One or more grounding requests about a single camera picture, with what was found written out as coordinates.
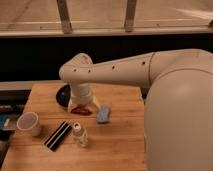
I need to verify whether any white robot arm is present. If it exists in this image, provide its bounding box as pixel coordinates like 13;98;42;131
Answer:
59;49;213;171

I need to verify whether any red brown small object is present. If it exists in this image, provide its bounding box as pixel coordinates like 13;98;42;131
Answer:
71;106;92;115

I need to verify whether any black striped rectangular block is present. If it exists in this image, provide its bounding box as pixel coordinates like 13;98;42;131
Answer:
44;122;72;152

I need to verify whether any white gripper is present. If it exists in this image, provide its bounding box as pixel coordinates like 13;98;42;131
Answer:
67;83;100;113

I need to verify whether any clear plastic bottle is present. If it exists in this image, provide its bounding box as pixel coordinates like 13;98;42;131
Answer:
73;122;88;147

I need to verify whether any blue sponge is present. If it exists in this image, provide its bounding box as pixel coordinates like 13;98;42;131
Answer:
96;105;110;124

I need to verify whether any left metal frame post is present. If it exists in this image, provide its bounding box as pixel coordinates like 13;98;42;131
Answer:
57;0;72;34

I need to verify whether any translucent plastic cup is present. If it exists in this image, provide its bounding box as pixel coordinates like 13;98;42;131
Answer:
17;112;41;137

